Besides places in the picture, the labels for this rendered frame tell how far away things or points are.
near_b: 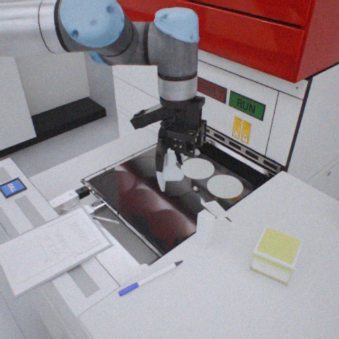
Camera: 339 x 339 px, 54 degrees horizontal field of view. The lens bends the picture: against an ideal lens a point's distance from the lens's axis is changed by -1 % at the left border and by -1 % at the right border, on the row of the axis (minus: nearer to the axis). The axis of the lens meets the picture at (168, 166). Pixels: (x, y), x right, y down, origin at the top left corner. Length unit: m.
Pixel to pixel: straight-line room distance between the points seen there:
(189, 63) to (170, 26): 0.07
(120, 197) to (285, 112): 0.48
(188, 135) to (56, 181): 0.61
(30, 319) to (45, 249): 1.11
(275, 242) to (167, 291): 0.22
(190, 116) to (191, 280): 0.31
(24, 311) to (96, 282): 1.20
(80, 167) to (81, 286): 0.58
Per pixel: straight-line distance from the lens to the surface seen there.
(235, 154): 1.03
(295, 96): 0.86
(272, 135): 0.93
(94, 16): 0.48
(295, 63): 0.78
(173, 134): 0.67
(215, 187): 0.96
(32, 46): 0.55
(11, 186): 0.95
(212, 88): 1.02
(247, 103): 0.94
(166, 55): 0.61
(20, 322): 1.85
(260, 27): 0.81
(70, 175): 1.17
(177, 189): 0.95
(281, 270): 0.66
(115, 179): 0.99
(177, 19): 0.59
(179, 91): 0.63
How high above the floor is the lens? 1.53
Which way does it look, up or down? 38 degrees down
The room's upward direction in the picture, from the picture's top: straight up
